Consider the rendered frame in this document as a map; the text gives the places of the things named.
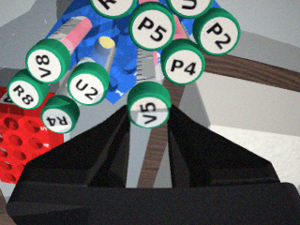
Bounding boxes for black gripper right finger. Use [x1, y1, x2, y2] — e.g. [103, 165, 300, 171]
[168, 104, 281, 188]

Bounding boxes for red tube rack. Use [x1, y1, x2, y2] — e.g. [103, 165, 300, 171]
[0, 86, 64, 185]

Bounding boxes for blue tube rack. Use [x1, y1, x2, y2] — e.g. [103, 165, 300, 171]
[45, 0, 137, 104]

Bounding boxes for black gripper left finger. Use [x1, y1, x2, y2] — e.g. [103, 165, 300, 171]
[16, 105, 130, 188]

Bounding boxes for grey flat mat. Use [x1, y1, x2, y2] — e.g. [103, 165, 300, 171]
[0, 0, 300, 188]

